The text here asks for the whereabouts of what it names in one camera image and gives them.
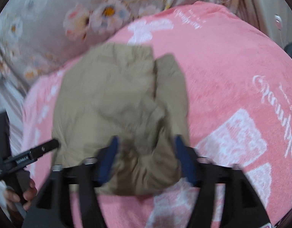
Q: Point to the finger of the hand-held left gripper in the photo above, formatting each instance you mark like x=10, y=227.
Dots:
x=45, y=147

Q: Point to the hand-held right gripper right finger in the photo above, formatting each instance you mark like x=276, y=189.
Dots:
x=185, y=158

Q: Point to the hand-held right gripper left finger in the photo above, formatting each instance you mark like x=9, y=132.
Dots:
x=110, y=158

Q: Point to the khaki quilted jacket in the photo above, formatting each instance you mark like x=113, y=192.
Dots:
x=117, y=109

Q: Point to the person's left hand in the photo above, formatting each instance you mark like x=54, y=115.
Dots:
x=28, y=193

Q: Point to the grey satin cloth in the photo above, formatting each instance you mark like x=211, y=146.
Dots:
x=10, y=99

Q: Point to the pink patterned blanket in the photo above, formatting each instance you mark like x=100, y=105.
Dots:
x=231, y=99

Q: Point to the grey floral bedsheet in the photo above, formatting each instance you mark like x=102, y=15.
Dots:
x=72, y=16

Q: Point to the round metal fitting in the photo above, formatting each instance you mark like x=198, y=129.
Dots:
x=278, y=20

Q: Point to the beige curtain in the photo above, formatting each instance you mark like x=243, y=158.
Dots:
x=260, y=7

